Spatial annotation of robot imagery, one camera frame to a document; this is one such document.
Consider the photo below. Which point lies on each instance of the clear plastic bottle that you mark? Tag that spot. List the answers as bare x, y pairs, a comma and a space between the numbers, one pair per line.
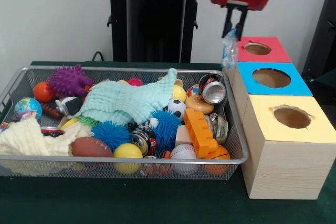
229, 51

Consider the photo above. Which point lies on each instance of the orange toy building block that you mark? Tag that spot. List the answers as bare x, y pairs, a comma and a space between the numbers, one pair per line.
199, 132

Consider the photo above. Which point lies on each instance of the mint green knitted cloth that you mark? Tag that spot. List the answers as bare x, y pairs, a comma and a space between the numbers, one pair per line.
126, 98

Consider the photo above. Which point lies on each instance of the wooden box with three holes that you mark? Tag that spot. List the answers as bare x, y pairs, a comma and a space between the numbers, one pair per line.
288, 171

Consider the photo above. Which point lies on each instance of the silver mesh bin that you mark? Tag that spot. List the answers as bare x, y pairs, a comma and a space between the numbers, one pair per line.
92, 169

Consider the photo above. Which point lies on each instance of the toy burger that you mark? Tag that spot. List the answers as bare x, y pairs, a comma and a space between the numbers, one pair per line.
199, 102

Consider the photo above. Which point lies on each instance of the yellow tennis ball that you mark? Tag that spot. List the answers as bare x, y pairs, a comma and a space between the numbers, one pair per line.
180, 93

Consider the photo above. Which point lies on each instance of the black office chair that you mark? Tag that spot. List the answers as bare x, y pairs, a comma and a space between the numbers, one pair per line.
323, 45

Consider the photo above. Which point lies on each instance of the dark green tablecloth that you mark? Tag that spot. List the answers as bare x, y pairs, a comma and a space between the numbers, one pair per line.
157, 203
325, 75

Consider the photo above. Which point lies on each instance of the orange toy basketball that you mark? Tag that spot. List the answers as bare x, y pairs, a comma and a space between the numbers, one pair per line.
220, 155

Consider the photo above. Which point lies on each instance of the white toy baseball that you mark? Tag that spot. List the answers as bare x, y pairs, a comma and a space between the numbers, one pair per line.
183, 153

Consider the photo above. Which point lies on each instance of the blue koosh ball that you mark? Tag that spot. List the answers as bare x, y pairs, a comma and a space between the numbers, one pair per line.
110, 133

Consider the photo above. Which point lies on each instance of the smooth yellow ball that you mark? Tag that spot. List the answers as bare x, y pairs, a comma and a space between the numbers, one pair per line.
128, 151

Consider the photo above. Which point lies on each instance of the purple spiky ball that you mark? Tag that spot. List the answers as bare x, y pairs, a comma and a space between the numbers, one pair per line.
69, 81

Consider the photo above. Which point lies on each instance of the brown toy football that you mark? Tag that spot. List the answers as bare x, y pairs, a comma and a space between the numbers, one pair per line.
92, 147

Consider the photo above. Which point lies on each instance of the small orange-red ball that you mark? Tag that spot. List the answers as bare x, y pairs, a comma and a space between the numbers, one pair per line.
43, 92

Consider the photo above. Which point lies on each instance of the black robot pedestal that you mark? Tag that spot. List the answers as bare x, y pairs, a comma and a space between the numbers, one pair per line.
157, 24

